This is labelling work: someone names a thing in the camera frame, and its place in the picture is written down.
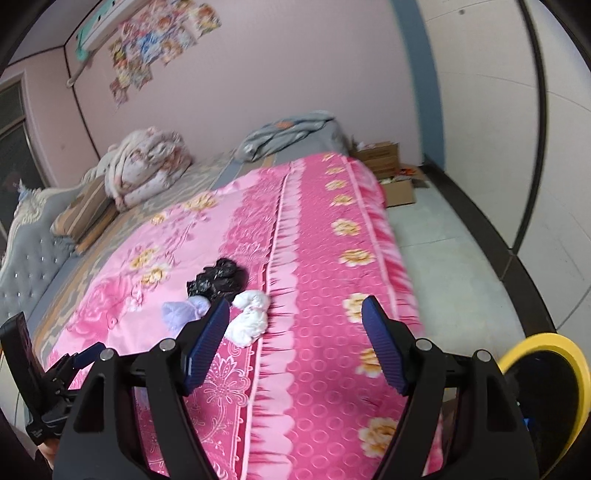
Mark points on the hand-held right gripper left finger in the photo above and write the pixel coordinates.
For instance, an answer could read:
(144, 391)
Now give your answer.
(210, 341)

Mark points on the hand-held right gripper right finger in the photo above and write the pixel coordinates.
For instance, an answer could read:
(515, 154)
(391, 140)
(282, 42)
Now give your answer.
(383, 341)

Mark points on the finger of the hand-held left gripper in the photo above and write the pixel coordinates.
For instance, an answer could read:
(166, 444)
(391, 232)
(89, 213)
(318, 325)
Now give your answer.
(62, 383)
(87, 354)

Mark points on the yellow rimmed bin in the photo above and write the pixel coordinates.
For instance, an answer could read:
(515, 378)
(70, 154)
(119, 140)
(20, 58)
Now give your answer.
(545, 344)

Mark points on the person's left hand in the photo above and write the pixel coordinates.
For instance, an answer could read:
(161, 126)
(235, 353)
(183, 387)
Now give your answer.
(45, 452)

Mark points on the lavender chenille cloth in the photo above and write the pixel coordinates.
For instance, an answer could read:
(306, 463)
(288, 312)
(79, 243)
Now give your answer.
(180, 314)

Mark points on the black plastic bag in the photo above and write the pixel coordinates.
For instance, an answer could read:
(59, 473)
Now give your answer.
(217, 279)

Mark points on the pink floral bedspread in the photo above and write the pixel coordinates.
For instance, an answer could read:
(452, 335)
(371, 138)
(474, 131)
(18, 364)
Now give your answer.
(323, 277)

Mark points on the grey tufted headboard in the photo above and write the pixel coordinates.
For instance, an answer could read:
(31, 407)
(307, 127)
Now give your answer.
(27, 258)

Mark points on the brown striped pillow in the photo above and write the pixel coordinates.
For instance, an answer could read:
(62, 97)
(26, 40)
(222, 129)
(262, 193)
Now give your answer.
(83, 207)

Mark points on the open cardboard box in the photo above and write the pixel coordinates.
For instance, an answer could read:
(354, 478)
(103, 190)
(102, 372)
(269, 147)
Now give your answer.
(399, 194)

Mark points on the folded floral quilt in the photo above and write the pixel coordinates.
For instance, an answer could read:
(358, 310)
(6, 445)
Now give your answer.
(143, 170)

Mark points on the closed cardboard box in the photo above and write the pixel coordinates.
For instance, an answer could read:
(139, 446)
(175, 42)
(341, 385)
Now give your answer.
(378, 157)

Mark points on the dark window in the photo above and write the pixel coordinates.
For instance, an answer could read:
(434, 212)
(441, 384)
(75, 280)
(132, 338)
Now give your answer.
(14, 152)

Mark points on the folded grey floral cloth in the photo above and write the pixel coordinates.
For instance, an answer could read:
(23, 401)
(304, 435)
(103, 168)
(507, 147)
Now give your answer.
(286, 134)

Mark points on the cluster of cartoon wall posters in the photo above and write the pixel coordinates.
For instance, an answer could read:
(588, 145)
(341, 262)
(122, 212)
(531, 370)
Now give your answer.
(152, 41)

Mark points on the white green wall fixture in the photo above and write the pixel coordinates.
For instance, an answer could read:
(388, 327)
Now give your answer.
(92, 37)

